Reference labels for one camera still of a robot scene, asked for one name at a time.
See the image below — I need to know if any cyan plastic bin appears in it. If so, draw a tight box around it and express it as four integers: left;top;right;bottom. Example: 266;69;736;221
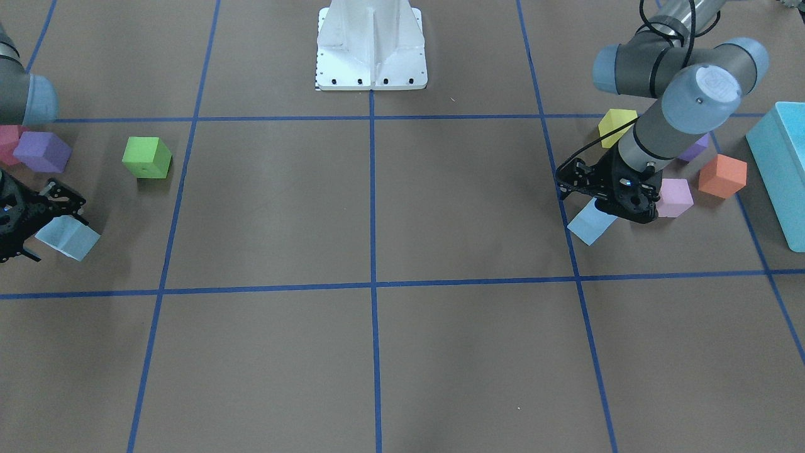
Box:
747;101;804;253

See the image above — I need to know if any orange foam block near cyan bin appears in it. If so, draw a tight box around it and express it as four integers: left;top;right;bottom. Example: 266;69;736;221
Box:
697;154;748;199

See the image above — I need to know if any green foam block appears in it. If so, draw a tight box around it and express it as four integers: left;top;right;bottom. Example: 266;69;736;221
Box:
121;137;173;179

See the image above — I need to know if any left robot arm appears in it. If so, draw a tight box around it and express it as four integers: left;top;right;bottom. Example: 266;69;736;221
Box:
554;1;770;224

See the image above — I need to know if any white pillar with base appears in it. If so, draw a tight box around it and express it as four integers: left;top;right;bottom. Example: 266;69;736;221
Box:
314;1;428;91

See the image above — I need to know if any light blue block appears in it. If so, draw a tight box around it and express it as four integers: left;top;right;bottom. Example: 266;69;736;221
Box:
567;198;620;246
35;216;101;262

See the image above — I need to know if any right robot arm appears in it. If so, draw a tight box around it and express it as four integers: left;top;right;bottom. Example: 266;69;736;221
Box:
1;30;88;262

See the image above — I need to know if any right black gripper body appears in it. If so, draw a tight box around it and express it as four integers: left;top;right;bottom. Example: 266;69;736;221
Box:
1;170;46;263

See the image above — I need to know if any purple foam block near cyan bin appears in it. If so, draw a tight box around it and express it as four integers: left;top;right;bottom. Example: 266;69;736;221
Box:
676;134;710;163

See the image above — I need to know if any yellow foam block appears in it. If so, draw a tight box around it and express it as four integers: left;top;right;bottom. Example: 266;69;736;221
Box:
598;108;638;149

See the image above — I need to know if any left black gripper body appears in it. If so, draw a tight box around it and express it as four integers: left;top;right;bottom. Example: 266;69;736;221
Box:
587;151;662;224

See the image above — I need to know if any purple foam block near red bin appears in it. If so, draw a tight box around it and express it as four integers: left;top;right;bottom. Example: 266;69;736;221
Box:
13;131;72;173

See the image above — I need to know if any light pink foam block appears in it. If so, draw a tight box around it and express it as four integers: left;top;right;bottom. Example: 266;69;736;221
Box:
656;179;694;218

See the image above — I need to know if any dark pink foam block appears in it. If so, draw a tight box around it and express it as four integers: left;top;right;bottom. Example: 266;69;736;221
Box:
1;125;29;166

